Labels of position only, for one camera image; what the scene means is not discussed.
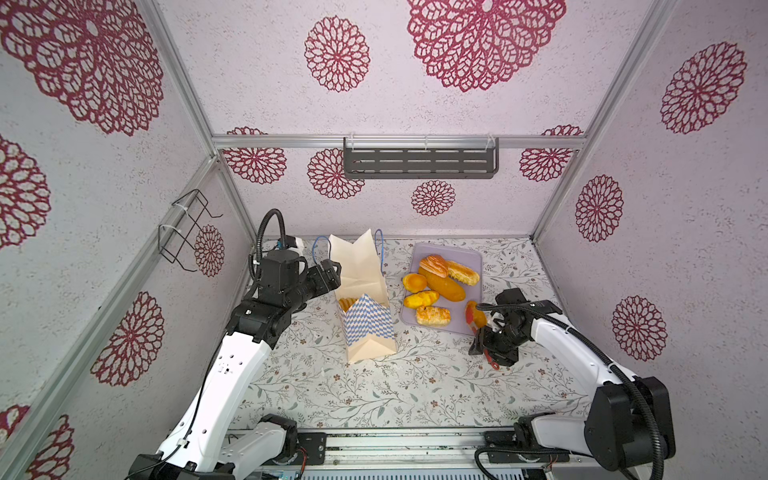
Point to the black wire wall rack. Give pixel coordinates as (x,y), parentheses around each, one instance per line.
(192,242)

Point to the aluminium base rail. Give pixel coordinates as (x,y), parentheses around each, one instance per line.
(408,453)

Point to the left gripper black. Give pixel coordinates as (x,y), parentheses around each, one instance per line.
(333,279)

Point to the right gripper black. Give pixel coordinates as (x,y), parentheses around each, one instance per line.
(481,341)

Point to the blue checkered paper bag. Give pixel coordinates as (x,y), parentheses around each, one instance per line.
(362,298)

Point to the red metal kitchen tongs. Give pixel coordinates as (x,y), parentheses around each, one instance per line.
(476,348)

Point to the long orange baguette bread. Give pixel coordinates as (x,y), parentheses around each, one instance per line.
(448,288)

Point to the small oval orange bread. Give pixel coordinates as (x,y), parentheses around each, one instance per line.
(475,318)

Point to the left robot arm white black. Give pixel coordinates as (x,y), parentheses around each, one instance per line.
(228,375)

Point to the glazed striped bun bread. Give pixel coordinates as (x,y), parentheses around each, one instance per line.
(435,265)

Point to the glazed pastry bread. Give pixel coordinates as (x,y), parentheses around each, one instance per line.
(433,316)

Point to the lavender plastic tray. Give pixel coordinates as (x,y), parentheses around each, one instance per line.
(468,257)

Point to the dark grey wall shelf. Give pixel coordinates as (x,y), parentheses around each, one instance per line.
(425,163)

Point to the yellow twisted bread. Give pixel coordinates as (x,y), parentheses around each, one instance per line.
(421,299)

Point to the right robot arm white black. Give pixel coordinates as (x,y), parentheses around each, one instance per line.
(629,423)

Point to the yellow corn-like bread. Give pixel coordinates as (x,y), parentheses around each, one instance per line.
(462,273)

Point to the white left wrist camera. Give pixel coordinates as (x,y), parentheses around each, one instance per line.
(293,243)

